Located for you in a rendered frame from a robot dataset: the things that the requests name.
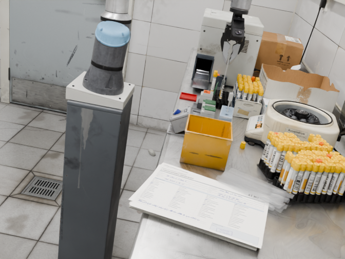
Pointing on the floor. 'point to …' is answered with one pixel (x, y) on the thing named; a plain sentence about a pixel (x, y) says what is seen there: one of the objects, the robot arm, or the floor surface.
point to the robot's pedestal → (92, 179)
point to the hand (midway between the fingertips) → (228, 61)
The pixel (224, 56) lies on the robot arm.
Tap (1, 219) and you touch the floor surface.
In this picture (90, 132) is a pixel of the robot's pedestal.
